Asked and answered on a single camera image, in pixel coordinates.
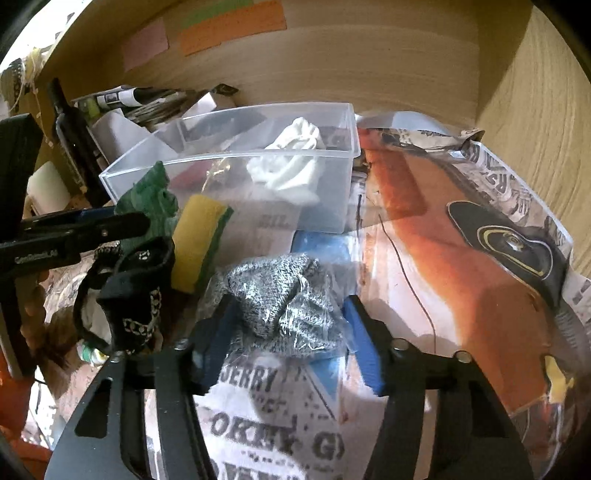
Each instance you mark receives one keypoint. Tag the left hand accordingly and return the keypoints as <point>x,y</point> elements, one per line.
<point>31,298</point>

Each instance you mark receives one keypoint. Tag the small white card box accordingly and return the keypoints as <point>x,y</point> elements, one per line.
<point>205,104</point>

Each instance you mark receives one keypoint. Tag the white plastic container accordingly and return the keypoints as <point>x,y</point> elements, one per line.
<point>115,134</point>

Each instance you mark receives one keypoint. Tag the dark glass bottle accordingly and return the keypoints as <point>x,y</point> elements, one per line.
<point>79,145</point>

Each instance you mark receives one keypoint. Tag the black white sleep mask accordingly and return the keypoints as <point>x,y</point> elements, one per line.
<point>119,302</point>

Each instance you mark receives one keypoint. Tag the green striped sock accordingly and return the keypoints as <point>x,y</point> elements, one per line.
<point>150,196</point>

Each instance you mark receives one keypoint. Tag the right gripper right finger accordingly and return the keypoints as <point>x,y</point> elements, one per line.
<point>474,436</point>

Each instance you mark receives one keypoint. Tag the clear plastic storage box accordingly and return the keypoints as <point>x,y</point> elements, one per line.
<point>207,154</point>

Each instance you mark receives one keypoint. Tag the yellow green sponge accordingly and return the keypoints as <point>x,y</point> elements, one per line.
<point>196,239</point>

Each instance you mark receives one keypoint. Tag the green sticky note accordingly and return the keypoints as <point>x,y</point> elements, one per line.
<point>214,9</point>

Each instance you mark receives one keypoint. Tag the orange sticky note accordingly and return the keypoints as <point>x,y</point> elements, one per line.
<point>236,23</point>

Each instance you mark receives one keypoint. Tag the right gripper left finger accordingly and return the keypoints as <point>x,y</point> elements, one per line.
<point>105,436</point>

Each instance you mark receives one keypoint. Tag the pink sticky note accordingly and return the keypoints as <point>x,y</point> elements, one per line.
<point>145,44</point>

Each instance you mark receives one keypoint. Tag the white crumpled cloth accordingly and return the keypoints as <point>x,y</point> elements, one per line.
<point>292,178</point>

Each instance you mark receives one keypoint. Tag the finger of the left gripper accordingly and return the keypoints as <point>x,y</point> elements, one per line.
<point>85,230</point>

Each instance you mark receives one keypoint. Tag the orange bird poster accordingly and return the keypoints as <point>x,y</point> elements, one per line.
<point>453,252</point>

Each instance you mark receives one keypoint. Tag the grey knitted cloth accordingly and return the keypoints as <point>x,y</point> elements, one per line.
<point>290,305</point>

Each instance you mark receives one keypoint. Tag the rolled newspaper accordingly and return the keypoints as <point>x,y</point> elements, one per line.
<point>141,105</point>

